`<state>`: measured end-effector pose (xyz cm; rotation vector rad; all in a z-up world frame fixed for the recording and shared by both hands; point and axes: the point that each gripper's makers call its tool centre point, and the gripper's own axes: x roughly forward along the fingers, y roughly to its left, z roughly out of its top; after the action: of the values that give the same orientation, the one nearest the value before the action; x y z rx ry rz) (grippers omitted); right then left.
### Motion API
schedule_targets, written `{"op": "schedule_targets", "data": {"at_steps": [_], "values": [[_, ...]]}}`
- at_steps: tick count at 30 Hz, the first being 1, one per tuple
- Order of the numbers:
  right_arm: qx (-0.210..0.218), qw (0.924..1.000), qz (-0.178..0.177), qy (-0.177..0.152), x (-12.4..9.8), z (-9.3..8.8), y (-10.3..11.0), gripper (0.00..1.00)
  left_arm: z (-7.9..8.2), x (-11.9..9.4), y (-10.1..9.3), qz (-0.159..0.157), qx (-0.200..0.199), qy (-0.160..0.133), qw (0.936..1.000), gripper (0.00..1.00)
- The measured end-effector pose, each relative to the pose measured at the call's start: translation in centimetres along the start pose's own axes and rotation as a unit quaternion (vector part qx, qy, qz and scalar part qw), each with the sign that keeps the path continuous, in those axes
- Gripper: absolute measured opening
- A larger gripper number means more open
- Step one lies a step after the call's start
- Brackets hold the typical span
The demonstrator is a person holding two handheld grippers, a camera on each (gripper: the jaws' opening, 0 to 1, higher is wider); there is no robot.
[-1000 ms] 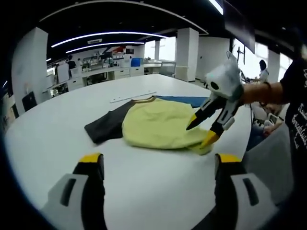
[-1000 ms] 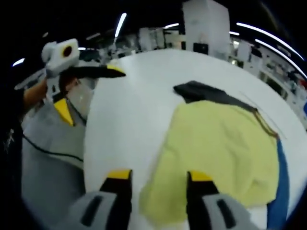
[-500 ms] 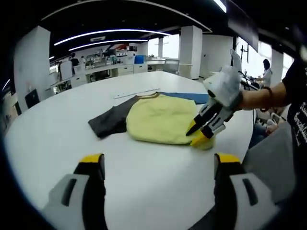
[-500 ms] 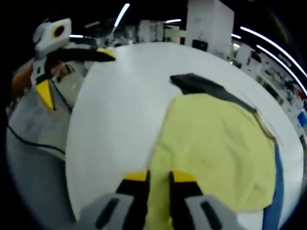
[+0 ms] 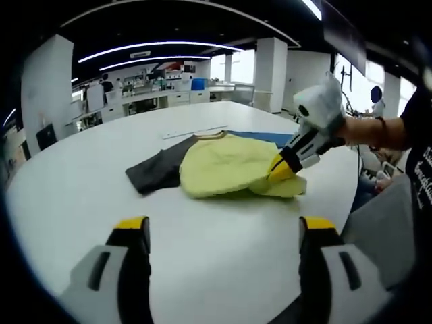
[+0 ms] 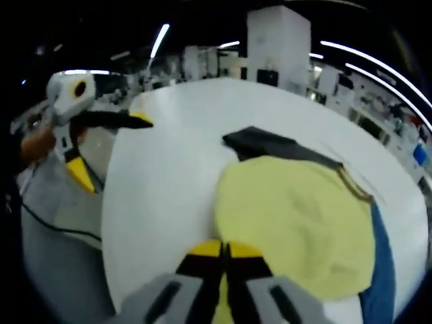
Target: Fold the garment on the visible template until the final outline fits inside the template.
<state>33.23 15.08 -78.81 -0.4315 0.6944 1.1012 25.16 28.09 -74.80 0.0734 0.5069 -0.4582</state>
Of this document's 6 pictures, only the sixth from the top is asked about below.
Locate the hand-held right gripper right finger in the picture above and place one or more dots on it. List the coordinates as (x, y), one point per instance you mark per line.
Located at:
(256, 290)

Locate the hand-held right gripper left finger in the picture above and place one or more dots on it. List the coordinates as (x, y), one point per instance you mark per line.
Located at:
(189, 290)

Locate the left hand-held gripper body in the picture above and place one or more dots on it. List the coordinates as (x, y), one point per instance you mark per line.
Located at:
(65, 98)

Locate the yellow blue grey garment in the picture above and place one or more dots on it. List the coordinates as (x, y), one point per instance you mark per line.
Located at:
(287, 216)

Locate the person's left hand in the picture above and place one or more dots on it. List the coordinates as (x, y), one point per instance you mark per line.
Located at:
(37, 143)

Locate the ceiling light strip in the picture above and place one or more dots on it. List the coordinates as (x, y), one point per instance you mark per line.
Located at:
(371, 59)
(160, 40)
(86, 72)
(316, 55)
(230, 44)
(388, 86)

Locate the grey chair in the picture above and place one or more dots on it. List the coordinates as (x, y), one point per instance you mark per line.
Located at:
(60, 270)

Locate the white shelving units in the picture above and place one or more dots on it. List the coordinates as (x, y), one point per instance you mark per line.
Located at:
(209, 64)

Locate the black box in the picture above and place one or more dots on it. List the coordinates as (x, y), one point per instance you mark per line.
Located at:
(267, 76)

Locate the white square pillar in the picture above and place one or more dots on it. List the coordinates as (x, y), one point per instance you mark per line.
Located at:
(276, 44)

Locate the white lab counter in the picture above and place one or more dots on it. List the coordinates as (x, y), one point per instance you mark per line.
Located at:
(371, 114)

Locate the blue container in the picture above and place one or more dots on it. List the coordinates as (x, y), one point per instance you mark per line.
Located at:
(419, 155)

